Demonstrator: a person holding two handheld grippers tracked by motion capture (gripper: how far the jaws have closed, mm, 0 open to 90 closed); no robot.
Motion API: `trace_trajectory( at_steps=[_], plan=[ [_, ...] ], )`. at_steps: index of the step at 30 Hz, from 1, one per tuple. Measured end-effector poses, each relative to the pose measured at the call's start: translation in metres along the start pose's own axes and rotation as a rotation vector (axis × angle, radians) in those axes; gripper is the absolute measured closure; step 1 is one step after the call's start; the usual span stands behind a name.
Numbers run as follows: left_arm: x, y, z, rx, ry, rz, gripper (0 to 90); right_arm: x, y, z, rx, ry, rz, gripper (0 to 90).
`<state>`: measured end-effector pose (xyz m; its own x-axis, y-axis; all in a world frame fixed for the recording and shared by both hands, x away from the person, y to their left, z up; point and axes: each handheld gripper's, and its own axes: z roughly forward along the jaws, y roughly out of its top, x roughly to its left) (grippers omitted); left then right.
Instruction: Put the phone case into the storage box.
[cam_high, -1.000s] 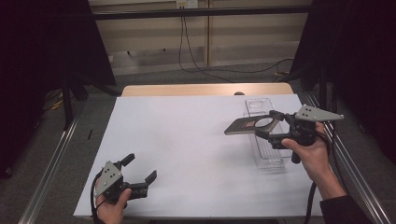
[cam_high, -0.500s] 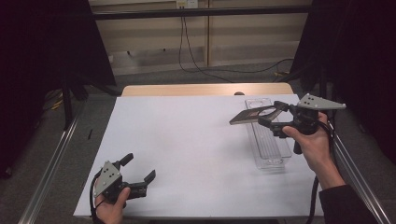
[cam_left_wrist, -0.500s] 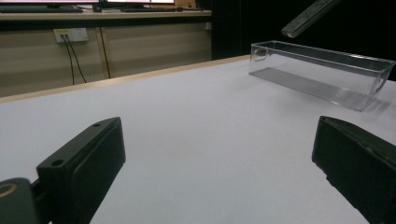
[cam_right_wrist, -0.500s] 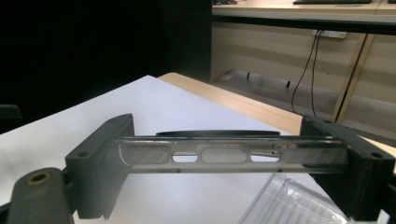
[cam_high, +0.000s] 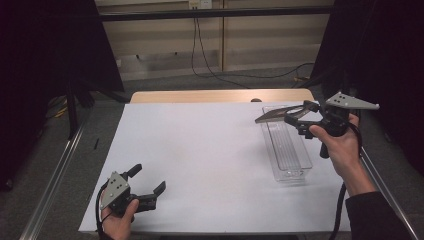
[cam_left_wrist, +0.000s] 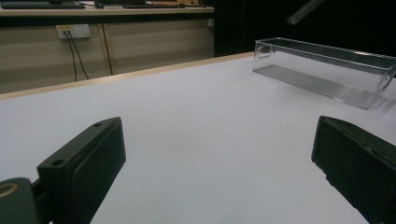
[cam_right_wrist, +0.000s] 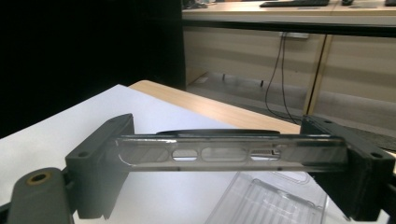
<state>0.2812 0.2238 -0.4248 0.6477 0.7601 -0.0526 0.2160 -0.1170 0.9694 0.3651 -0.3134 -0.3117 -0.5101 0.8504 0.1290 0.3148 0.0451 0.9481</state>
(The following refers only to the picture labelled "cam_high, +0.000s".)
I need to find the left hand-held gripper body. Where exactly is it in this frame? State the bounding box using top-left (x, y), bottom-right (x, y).
top-left (99, 171), bottom-right (142, 218)

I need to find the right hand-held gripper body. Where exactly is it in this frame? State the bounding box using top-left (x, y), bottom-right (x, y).
top-left (318, 91), bottom-right (381, 160)

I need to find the clear plastic container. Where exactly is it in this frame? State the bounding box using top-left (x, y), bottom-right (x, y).
top-left (260, 104), bottom-right (314, 184)

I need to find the person's right hand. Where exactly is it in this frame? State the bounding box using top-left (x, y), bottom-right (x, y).
top-left (308, 113), bottom-right (368, 184)

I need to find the person's left hand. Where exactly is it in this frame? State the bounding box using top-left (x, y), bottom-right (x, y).
top-left (101, 198), bottom-right (140, 240)

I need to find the white board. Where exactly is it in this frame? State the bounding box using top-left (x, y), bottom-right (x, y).
top-left (78, 101), bottom-right (352, 234)

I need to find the black metal stand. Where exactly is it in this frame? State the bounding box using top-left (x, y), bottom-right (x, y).
top-left (64, 78), bottom-right (96, 141)

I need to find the black curtain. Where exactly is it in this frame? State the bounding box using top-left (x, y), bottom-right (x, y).
top-left (311, 0), bottom-right (424, 176)
top-left (0, 0), bottom-right (125, 193)

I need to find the wooden table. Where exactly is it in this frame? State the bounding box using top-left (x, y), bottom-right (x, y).
top-left (129, 88), bottom-right (315, 104)

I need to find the black horizontal bar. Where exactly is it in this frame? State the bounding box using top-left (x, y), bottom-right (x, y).
top-left (98, 5), bottom-right (334, 22)

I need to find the left hand-held gripper cable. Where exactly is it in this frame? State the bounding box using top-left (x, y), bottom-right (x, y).
top-left (95, 182), bottom-right (113, 240)

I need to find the hand-held gripper cable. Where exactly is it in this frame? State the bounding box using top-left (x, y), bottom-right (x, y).
top-left (95, 182), bottom-right (113, 240)
top-left (328, 121), bottom-right (365, 240)

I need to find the metal floor rail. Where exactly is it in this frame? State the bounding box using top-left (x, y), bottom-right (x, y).
top-left (324, 99), bottom-right (424, 240)
top-left (19, 109), bottom-right (93, 240)

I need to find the right hand-held gripper cable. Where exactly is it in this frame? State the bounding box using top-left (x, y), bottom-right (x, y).
top-left (328, 121), bottom-right (365, 240)

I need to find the yellow cable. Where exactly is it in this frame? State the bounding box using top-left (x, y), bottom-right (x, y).
top-left (46, 95), bottom-right (69, 120)

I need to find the black wall cable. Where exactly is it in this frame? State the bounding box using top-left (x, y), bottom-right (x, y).
top-left (190, 18), bottom-right (250, 90)
top-left (196, 18), bottom-right (316, 80)

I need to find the white wall outlet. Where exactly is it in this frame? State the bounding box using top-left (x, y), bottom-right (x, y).
top-left (188, 0), bottom-right (213, 10)

